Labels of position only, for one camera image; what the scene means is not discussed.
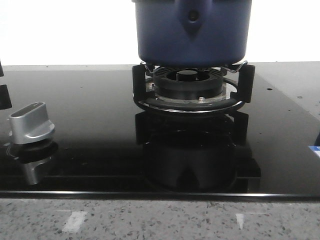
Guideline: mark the blue cooking pot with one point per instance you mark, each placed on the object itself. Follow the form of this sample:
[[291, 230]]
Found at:
[[192, 33]]

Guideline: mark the black glass cooktop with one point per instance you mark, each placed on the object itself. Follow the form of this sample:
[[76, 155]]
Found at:
[[105, 147]]

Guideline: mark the silver stove control knob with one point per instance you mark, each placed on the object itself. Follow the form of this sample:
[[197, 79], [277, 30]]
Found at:
[[31, 124]]

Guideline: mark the black gas burner head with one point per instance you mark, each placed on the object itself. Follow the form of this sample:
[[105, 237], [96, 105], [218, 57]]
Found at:
[[187, 83]]

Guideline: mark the black pot support grate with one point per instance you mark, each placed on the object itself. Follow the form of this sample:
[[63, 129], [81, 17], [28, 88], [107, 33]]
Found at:
[[236, 91]]

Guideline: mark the black left burner grate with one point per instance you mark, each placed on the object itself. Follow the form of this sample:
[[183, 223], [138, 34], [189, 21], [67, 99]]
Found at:
[[5, 100]]

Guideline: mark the blue white cooktop sticker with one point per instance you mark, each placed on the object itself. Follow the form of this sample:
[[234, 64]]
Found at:
[[315, 149]]

